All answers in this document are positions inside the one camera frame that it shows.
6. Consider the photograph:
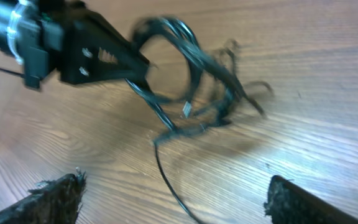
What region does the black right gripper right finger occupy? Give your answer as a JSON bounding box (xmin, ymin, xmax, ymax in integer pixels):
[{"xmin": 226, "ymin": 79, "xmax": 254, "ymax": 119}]
[{"xmin": 264, "ymin": 175, "xmax": 358, "ymax": 224}]

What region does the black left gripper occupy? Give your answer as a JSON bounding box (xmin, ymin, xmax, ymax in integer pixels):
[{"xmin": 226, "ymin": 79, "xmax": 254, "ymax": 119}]
[{"xmin": 0, "ymin": 0, "xmax": 149, "ymax": 90}]

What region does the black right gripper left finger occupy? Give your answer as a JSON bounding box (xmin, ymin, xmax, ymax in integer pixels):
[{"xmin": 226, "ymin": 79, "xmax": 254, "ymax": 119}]
[{"xmin": 0, "ymin": 167, "xmax": 86, "ymax": 224}]

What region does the black USB-C cable silver plug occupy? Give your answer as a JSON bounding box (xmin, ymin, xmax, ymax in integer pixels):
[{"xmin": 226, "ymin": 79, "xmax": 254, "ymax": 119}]
[{"xmin": 126, "ymin": 16, "xmax": 265, "ymax": 131}]

